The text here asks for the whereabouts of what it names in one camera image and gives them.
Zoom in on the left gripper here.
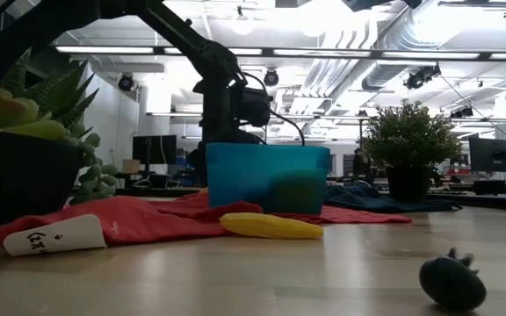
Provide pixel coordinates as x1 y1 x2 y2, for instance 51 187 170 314
192 77 261 144

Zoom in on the yellow toy corn cob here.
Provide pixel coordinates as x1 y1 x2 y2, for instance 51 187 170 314
219 212 325 241

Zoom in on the dark eggplant toy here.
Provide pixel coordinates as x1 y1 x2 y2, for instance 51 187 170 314
418 247 488 311

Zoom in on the blue plastic tupperware container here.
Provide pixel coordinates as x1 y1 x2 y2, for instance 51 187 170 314
206 142 332 216

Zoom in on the black ceiling spotlight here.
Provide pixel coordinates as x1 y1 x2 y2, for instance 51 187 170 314
118 73 135 92
263 68 280 88

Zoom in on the black computer monitor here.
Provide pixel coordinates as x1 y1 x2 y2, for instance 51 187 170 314
132 134 178 166
468 137 506 174

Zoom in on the round white ceiling lamp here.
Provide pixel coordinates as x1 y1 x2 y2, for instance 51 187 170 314
229 6 256 36

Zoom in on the long ceiling light bar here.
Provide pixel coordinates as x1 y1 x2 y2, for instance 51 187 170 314
54 45 506 61

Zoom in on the red cloth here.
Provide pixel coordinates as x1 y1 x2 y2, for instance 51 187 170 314
0 189 413 248

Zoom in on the person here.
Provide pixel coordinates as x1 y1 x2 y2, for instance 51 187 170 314
351 147 369 179

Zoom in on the navy blue cloth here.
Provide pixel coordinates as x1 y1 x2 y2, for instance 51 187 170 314
322 182 463 215

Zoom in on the white paper label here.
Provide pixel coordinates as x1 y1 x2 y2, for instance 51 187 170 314
3 213 108 257

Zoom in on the leafy green potted plant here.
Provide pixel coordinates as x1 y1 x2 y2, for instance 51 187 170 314
361 98 464 203

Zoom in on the black track spotlight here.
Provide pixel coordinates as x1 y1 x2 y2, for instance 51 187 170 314
403 63 442 91

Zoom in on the succulent plant in black pot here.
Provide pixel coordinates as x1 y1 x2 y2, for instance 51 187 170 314
0 47 120 242

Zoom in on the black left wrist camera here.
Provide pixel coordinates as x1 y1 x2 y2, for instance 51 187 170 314
237 86 275 129

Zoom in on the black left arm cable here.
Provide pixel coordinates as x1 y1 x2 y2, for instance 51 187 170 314
242 71 307 147

